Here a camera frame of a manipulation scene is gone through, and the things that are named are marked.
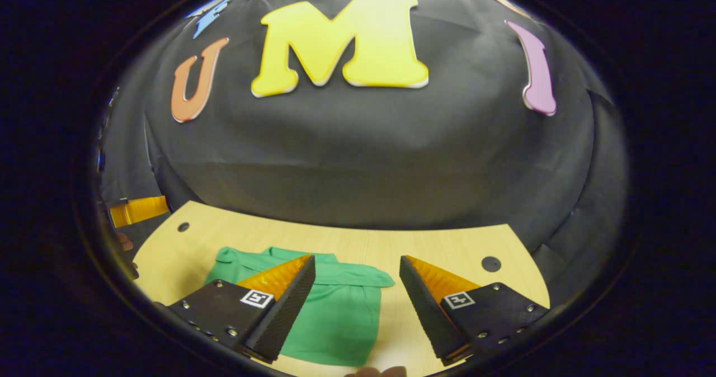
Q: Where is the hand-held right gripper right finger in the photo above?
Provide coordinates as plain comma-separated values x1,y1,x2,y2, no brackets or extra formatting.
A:
398,255,550,367

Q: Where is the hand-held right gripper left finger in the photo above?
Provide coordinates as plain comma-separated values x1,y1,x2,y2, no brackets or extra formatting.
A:
167,254,317,364

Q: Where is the green T-shirt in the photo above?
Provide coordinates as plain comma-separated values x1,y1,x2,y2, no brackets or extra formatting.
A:
204,247,395,367

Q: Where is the black backdrop cloth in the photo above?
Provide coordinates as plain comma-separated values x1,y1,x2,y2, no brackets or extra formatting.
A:
98,0,630,310

